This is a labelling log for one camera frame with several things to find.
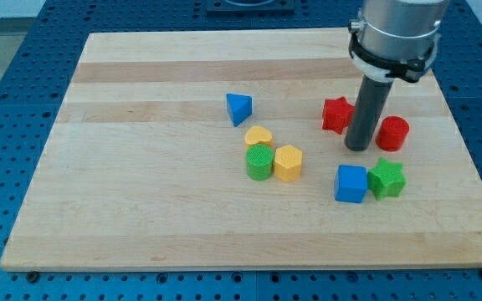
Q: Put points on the blue cube block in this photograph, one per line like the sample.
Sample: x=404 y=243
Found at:
x=350 y=184

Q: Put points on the green star block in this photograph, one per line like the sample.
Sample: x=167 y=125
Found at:
x=386 y=179

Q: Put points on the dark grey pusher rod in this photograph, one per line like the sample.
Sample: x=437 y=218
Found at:
x=369 y=104

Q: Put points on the yellow heart block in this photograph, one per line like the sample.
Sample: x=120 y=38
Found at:
x=257 y=134

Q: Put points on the red star block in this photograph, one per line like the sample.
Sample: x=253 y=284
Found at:
x=337 y=114

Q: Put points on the blue triangle block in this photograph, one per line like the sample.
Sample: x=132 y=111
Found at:
x=239 y=108

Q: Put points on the yellow hexagon block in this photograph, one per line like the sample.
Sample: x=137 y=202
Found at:
x=288 y=163

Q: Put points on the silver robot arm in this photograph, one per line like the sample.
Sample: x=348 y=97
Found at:
x=396 y=39

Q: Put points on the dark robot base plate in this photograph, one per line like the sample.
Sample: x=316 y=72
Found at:
x=215 y=7

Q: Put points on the wooden board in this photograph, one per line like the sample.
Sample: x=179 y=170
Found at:
x=143 y=169

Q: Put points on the green cylinder block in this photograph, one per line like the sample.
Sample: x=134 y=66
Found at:
x=259 y=162

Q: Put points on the red cylinder block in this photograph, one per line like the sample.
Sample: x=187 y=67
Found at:
x=392 y=133

